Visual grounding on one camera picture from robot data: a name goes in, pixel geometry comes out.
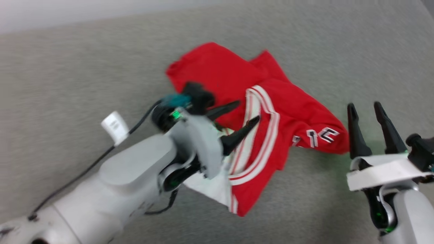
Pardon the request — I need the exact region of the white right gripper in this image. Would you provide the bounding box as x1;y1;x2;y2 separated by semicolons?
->
346;102;434;231

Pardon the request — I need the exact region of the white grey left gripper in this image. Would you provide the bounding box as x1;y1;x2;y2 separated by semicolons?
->
151;101;261;192

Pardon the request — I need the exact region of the red white basketball jersey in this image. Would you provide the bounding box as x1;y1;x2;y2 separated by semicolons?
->
165;42;350;217

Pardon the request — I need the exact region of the short black cable loop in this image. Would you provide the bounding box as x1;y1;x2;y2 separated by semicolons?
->
145;189;179;215

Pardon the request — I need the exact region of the white cable label tag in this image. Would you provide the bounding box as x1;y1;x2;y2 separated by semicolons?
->
101;111;130;146

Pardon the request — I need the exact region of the long thin black cable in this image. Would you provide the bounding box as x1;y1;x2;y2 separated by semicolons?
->
29;100;163;221

